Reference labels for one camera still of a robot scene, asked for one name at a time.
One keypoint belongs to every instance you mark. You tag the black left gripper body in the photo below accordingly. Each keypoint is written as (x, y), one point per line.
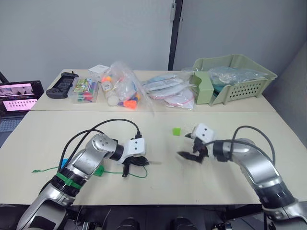
(132, 161)

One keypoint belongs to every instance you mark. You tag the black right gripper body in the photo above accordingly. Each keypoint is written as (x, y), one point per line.
(200, 151)

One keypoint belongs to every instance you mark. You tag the light green cube block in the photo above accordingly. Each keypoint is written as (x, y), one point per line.
(176, 131)

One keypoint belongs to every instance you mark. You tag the green lace with clear tip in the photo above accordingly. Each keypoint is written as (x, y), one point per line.
(112, 173)

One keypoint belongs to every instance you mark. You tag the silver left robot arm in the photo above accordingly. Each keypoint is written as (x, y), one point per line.
(81, 163)

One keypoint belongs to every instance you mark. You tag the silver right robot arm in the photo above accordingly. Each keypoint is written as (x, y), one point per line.
(254, 163)

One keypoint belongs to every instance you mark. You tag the clear box of coloured pieces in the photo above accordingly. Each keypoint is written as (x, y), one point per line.
(85, 89)

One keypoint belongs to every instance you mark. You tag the dark green block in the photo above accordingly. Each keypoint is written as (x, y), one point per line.
(99, 171)

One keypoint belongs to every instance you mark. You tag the clear bag of white discs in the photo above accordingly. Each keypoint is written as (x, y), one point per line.
(178, 98)

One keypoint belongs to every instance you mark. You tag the small pale green box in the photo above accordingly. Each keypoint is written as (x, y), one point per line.
(204, 91)

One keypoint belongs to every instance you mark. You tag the teal packet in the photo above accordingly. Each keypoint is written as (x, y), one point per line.
(217, 89)

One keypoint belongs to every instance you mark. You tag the clear bag of blue packs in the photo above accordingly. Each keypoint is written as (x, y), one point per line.
(164, 81)

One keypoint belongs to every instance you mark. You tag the blue block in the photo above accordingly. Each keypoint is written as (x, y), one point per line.
(64, 163)

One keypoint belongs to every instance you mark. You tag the pale green plastic basket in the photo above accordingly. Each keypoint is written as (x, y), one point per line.
(242, 92)

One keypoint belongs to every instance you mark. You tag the clear plastic bag in basket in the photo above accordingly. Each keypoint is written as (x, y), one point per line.
(235, 74)

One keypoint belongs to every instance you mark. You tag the clear bag of toys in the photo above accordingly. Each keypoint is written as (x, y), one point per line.
(122, 83)

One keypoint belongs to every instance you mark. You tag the small white box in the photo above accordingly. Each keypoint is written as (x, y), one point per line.
(98, 69)

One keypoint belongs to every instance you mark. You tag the black game controller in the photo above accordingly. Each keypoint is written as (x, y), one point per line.
(61, 83)

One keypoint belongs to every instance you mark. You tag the open laptop with pink screen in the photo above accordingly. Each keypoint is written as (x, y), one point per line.
(19, 95)

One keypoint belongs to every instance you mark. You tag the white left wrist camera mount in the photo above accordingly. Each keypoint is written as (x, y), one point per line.
(138, 148)

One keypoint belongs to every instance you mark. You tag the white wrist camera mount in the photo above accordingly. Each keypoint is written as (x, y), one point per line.
(204, 134)
(138, 148)

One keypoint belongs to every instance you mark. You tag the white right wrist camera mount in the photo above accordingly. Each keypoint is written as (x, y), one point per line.
(204, 134)

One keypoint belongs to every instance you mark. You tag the black vertical wall post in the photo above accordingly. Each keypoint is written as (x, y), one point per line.
(175, 36)

